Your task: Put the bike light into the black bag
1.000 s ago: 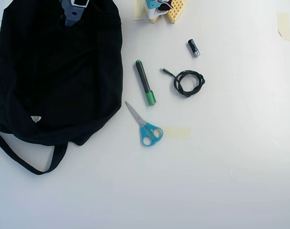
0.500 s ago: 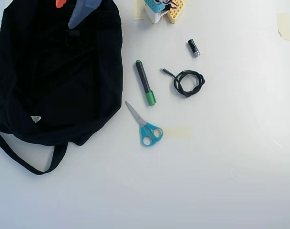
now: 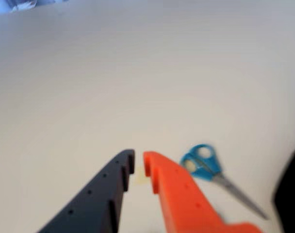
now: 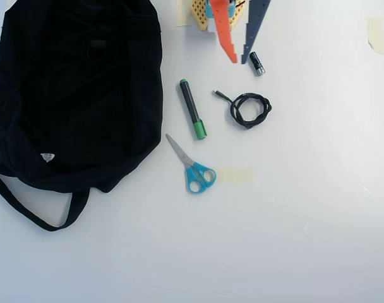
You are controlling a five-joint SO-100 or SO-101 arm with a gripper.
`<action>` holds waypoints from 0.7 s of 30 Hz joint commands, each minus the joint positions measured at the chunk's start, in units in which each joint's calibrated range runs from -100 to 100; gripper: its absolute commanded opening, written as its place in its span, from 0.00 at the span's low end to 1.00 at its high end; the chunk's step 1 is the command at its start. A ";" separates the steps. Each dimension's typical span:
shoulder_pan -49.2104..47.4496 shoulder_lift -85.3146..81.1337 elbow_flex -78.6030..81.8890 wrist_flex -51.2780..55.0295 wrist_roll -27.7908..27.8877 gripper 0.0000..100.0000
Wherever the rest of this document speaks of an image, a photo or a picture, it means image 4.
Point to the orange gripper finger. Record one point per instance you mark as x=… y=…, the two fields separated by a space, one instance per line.
x=223 y=28

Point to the blue-grey gripper finger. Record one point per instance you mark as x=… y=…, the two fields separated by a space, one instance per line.
x=255 y=22

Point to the black fabric bag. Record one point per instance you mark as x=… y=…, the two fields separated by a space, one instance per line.
x=69 y=126

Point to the yellow perforated base block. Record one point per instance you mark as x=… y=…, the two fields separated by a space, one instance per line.
x=200 y=15

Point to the small black flashlight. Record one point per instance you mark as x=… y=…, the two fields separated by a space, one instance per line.
x=257 y=64

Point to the black and green marker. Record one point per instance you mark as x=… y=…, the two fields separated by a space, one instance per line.
x=192 y=107

